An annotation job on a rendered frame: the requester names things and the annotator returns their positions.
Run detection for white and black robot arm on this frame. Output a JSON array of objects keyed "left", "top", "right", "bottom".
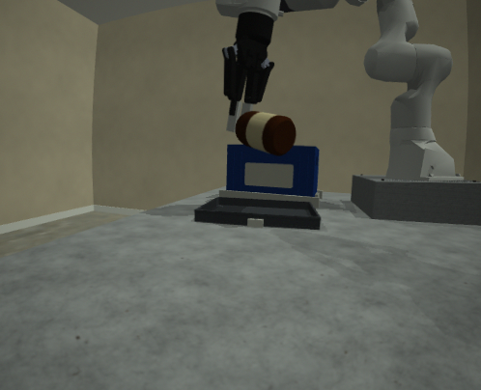
[{"left": 215, "top": 0, "right": 464, "bottom": 181}]

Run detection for brown glass bottle with cream label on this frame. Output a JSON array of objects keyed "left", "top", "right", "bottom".
[{"left": 235, "top": 111, "right": 297, "bottom": 156}]

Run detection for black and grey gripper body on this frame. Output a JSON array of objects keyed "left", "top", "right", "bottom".
[{"left": 234, "top": 12, "right": 274, "bottom": 69}]

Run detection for dark blue divided crate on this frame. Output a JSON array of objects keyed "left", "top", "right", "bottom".
[{"left": 226, "top": 145, "right": 319, "bottom": 197}]

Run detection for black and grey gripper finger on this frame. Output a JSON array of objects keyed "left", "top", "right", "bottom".
[
  {"left": 240, "top": 52, "right": 274, "bottom": 115},
  {"left": 222, "top": 45, "right": 254, "bottom": 132}
]

